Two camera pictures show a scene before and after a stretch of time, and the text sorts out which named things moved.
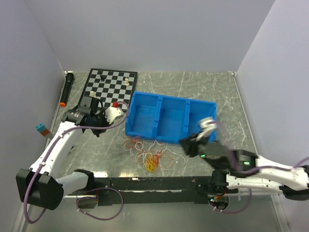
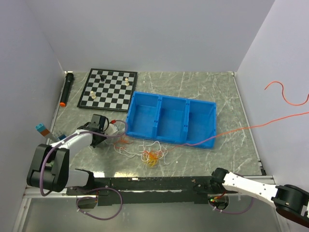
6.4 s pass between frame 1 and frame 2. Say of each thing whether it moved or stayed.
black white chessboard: stayed
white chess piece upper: stayed
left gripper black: moved
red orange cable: moved
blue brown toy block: stayed
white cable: moved
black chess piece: stayed
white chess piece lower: stayed
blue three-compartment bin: stayed
